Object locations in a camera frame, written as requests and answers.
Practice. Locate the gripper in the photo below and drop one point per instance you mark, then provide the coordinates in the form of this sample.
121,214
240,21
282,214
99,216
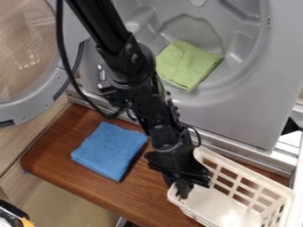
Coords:
177,162

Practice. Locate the white basket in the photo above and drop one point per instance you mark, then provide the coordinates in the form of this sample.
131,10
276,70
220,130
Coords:
232,201

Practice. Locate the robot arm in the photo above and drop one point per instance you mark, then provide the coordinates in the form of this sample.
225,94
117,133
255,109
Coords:
122,56

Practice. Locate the blue cloth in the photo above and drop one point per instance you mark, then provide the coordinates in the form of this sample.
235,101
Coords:
108,150

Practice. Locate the washing machine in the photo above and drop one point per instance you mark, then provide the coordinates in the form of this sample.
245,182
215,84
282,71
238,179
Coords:
244,88

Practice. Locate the green cloth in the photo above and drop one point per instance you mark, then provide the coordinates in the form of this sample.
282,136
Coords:
185,63

